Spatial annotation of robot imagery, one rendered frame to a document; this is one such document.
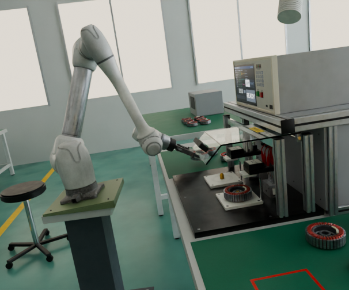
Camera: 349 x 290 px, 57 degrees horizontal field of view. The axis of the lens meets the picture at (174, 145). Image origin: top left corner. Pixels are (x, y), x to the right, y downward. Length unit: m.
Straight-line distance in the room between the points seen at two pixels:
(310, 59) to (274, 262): 0.68
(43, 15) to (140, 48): 1.67
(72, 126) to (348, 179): 1.31
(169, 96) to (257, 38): 1.93
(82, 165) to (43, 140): 4.67
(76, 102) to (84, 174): 0.42
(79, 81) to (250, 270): 1.28
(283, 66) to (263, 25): 5.23
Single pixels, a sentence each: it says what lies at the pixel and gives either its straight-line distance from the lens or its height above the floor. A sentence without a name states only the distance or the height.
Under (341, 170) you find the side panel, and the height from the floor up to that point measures 0.91.
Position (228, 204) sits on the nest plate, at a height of 0.78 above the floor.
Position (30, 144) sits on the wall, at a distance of 6.32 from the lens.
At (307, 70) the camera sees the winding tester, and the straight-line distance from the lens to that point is 1.24.
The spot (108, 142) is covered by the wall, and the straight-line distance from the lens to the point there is 6.06.
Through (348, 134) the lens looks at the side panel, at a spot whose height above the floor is 1.03.
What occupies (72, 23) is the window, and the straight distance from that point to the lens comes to 6.05.
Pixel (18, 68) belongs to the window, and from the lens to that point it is 6.22.
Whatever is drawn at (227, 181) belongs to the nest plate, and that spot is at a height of 0.78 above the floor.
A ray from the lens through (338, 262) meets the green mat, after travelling 1.04.
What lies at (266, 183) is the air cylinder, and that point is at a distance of 1.36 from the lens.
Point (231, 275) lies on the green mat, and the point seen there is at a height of 0.75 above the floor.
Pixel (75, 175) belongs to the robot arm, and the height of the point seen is 0.90.
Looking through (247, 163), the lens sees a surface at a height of 0.92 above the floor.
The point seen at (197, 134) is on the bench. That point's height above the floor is 0.73.
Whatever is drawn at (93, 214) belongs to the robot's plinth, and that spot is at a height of 0.72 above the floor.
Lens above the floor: 1.32
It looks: 13 degrees down
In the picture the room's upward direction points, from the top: 8 degrees counter-clockwise
